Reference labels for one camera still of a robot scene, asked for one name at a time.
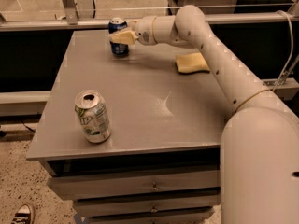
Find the metal railing frame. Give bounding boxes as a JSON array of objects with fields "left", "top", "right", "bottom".
[{"left": 0, "top": 0, "right": 299, "bottom": 33}]

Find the bottom grey drawer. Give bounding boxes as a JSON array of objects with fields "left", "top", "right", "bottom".
[{"left": 89, "top": 207, "right": 213, "bottom": 224}]

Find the yellow sponge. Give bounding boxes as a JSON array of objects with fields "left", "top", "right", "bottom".
[{"left": 176, "top": 52, "right": 210, "bottom": 74}]

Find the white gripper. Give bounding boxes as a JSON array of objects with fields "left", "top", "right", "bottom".
[{"left": 109, "top": 16, "right": 156, "bottom": 45}]

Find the top grey drawer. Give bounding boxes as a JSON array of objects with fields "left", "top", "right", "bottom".
[{"left": 49, "top": 170, "right": 220, "bottom": 200}]

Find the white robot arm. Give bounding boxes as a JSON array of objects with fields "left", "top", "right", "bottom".
[{"left": 109, "top": 6, "right": 299, "bottom": 224}]

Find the grey drawer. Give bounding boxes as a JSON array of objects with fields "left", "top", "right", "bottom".
[
  {"left": 74, "top": 193, "right": 220, "bottom": 217},
  {"left": 49, "top": 170, "right": 220, "bottom": 200},
  {"left": 89, "top": 207, "right": 213, "bottom": 224}
]

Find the middle grey drawer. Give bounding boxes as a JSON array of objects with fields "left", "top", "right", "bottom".
[{"left": 74, "top": 193, "right": 220, "bottom": 217}]

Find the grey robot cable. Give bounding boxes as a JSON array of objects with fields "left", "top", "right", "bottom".
[{"left": 271, "top": 9, "right": 299, "bottom": 93}]

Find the blue pepsi can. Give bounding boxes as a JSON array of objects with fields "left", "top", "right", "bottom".
[{"left": 108, "top": 17, "right": 129, "bottom": 57}]

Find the grey drawer cabinet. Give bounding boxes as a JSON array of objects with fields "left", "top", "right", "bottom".
[{"left": 26, "top": 29, "right": 235, "bottom": 224}]

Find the silver green 7up can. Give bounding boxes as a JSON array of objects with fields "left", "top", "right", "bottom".
[{"left": 75, "top": 90, "right": 111, "bottom": 143}]

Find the black white sneaker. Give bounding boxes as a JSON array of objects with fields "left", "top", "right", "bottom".
[{"left": 10, "top": 203, "right": 35, "bottom": 224}]

